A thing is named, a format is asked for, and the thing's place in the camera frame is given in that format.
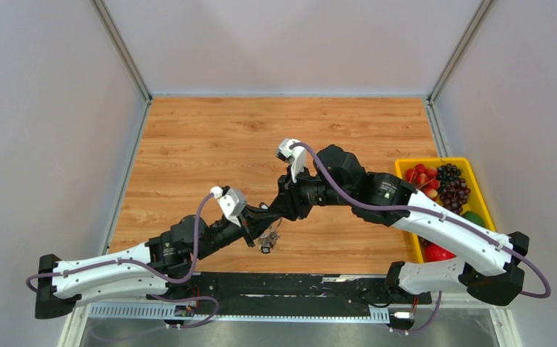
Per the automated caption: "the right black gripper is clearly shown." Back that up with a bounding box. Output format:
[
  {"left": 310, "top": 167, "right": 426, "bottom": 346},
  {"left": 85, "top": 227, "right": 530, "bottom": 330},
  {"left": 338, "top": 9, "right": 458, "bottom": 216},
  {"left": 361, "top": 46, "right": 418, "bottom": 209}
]
[{"left": 268, "top": 163, "right": 353, "bottom": 221}]

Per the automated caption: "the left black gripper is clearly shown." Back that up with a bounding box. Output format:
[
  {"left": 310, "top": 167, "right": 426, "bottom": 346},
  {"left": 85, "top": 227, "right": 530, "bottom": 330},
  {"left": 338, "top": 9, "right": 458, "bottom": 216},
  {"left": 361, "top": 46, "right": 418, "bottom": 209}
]
[{"left": 195, "top": 203, "right": 279, "bottom": 260}]

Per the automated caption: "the keyring with key bunch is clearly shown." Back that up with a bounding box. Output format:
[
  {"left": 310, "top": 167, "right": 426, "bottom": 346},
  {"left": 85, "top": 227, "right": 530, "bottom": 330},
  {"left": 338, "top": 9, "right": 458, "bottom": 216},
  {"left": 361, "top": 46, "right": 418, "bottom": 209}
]
[{"left": 258, "top": 230, "right": 280, "bottom": 254}]

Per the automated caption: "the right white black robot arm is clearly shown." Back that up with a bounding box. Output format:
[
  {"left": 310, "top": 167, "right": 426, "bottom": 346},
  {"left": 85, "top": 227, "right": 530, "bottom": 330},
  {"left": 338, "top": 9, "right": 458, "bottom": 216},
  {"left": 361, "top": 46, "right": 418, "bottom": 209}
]
[{"left": 269, "top": 139, "right": 529, "bottom": 307}]

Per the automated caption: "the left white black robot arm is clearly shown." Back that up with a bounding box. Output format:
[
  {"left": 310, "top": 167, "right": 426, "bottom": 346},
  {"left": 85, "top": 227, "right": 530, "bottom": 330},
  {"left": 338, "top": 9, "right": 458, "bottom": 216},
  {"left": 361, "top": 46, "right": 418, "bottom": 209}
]
[{"left": 31, "top": 205, "right": 280, "bottom": 320}]

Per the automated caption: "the red cherries bunch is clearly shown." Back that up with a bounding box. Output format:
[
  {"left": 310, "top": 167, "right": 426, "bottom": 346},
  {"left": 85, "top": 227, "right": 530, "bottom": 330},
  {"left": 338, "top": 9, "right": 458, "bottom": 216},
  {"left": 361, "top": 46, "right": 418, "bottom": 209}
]
[{"left": 404, "top": 163, "right": 441, "bottom": 200}]

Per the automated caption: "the red apple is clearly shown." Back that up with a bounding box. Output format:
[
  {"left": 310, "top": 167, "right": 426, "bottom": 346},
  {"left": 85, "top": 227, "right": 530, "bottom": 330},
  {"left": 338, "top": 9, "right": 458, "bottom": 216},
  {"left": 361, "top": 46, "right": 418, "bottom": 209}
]
[{"left": 423, "top": 244, "right": 456, "bottom": 262}]

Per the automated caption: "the dark purple grapes bunch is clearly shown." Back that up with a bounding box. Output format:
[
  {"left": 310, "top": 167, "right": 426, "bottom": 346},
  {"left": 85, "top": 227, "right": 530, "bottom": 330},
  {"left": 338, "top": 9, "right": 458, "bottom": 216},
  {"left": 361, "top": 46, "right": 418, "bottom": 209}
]
[{"left": 437, "top": 163, "right": 471, "bottom": 215}]

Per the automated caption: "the yellow plastic tray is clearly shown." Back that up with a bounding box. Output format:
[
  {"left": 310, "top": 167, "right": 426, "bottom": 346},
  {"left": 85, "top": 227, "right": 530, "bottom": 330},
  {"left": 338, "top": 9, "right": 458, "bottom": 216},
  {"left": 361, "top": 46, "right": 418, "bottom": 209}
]
[{"left": 394, "top": 157, "right": 498, "bottom": 265}]

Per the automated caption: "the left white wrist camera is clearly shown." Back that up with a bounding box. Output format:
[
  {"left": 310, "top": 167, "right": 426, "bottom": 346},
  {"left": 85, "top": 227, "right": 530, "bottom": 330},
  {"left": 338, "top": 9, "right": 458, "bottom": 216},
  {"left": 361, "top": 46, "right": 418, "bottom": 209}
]
[{"left": 210, "top": 186, "right": 247, "bottom": 228}]

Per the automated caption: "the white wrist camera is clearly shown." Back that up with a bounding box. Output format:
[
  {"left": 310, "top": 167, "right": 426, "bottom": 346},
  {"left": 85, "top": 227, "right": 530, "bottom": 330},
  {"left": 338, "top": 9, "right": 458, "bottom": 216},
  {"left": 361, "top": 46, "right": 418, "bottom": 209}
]
[
  {"left": 210, "top": 186, "right": 247, "bottom": 228},
  {"left": 275, "top": 138, "right": 307, "bottom": 184}
]

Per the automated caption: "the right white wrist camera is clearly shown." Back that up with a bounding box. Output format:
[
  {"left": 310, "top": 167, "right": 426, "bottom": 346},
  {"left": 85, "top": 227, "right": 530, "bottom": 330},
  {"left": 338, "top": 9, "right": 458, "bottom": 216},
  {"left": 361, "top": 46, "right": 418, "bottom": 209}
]
[{"left": 275, "top": 138, "right": 307, "bottom": 184}]

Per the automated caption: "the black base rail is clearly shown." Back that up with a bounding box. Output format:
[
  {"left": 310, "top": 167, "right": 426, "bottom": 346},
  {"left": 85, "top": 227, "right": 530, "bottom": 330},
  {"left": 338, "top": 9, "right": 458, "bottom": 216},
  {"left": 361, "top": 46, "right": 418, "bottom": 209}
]
[{"left": 164, "top": 272, "right": 432, "bottom": 317}]

